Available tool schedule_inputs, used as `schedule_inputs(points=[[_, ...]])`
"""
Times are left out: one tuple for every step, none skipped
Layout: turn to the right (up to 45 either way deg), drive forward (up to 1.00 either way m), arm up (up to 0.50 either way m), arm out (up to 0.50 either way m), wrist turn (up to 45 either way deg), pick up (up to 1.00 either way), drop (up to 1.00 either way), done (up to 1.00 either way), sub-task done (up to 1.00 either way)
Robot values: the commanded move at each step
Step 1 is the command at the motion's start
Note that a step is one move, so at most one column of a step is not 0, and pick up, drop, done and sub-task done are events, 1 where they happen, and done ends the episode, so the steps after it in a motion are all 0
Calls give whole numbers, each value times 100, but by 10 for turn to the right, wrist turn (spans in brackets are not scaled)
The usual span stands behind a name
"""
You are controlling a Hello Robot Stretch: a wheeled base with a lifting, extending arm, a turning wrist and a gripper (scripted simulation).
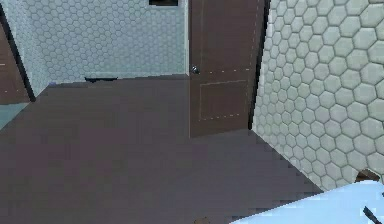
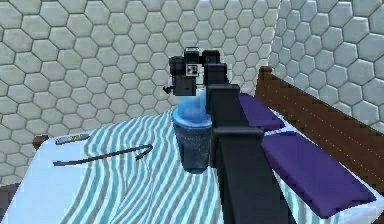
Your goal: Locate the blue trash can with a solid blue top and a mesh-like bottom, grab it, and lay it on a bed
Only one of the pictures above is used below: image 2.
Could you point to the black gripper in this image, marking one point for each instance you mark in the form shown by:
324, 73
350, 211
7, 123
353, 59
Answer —
184, 86

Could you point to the blue mesh trash can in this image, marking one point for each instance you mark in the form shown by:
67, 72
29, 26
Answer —
193, 143

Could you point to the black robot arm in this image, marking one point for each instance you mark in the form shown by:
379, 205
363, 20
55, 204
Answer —
246, 173

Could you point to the brown wooden bed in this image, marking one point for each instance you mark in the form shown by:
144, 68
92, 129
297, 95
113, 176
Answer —
333, 133

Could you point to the purple pillow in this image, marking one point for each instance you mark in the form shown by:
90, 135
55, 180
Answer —
310, 170
258, 115

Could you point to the dark grey hooked rod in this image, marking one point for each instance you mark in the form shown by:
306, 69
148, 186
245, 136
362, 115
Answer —
100, 157

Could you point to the teal striped blanket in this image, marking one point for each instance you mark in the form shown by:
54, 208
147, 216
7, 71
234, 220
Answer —
140, 186

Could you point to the small grey flat remote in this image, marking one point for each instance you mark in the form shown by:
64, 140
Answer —
71, 138

